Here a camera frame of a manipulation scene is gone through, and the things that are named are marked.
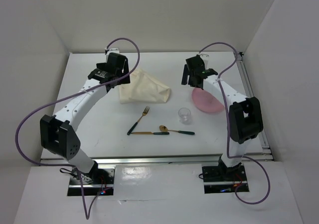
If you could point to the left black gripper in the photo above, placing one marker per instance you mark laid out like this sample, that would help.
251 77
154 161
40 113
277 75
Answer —
125 70

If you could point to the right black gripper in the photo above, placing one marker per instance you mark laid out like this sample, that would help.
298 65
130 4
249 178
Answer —
185 75

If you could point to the cream cloth napkin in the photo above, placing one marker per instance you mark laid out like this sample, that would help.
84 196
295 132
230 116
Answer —
144 87

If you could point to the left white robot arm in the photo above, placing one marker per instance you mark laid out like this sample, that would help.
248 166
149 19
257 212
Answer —
58 132

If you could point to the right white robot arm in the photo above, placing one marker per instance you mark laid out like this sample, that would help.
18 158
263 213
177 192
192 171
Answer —
243 114

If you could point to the pink plate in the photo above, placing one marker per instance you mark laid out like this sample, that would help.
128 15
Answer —
206 102

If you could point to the clear drinking glass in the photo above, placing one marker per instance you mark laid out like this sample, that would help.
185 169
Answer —
184 115

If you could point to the gold fork green handle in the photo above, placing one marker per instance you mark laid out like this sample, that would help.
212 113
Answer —
145 112

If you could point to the gold spoon green handle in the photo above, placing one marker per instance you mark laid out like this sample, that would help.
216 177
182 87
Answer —
165 129

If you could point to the gold knife green handle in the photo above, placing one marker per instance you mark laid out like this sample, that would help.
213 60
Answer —
150 133

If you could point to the aluminium front rail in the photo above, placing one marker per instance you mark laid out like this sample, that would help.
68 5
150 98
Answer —
163 160

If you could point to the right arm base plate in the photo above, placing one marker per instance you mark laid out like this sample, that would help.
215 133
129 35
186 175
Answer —
216 183

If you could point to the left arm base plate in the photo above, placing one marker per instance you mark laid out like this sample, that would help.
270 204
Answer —
102 183

